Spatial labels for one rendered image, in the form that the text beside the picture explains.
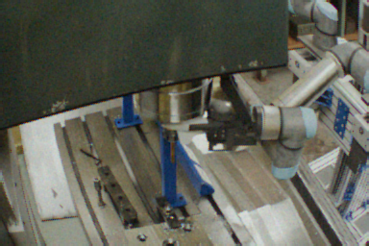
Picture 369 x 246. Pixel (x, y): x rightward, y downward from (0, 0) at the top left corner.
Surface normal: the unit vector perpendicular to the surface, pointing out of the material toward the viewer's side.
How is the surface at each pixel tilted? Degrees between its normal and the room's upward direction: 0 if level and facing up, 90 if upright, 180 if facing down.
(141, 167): 0
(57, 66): 90
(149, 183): 0
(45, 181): 23
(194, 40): 90
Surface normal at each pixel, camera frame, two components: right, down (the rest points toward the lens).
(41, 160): 0.14, -0.45
